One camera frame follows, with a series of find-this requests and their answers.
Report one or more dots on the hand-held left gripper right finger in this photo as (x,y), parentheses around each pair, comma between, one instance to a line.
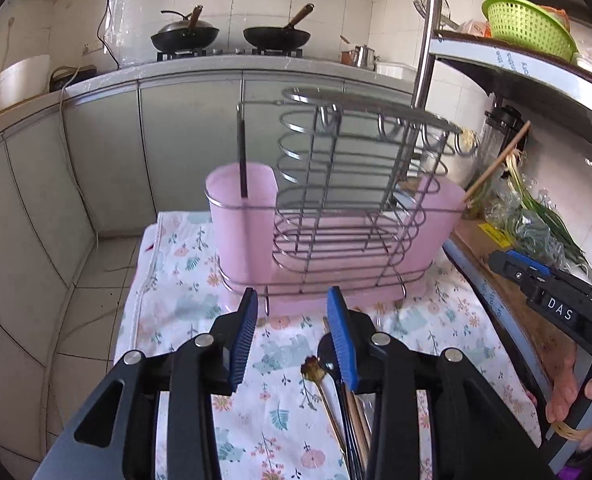
(343,340)

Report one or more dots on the floral printed cloth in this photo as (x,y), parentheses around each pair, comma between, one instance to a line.
(191,270)

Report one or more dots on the wooden chopstick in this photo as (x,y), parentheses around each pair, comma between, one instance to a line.
(360,425)
(495,162)

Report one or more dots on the clear plastic bag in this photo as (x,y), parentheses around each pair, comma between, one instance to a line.
(530,242)

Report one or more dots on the black wok with lid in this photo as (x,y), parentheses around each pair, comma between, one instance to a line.
(183,35)

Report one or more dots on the gold spoon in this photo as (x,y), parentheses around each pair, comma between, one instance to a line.
(310,371)

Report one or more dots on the pink plastic drip tray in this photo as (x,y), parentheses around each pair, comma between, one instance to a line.
(301,305)

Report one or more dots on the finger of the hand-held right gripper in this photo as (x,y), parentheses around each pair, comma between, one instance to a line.
(518,266)

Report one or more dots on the green plastic basket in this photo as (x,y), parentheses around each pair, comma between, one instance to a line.
(525,27)

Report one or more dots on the grey kitchen counter cabinet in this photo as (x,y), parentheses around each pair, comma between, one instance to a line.
(176,135)

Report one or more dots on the white pot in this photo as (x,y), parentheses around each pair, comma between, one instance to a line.
(21,82)

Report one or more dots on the gas stove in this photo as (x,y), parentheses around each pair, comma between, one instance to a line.
(226,52)

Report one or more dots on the white container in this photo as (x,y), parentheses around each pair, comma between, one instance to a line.
(395,70)

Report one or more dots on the metal skimmer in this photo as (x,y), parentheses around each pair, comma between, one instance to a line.
(423,2)

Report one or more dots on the metal shelf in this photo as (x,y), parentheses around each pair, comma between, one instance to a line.
(428,35)

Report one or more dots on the black chopstick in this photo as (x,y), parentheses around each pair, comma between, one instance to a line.
(243,160)

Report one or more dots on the small copper pot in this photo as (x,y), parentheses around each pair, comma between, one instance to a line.
(347,56)

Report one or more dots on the green onions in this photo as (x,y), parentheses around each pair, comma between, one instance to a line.
(543,210)

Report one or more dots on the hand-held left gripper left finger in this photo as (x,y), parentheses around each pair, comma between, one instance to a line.
(241,340)

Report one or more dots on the steel kettle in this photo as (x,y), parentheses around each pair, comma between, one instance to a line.
(365,57)

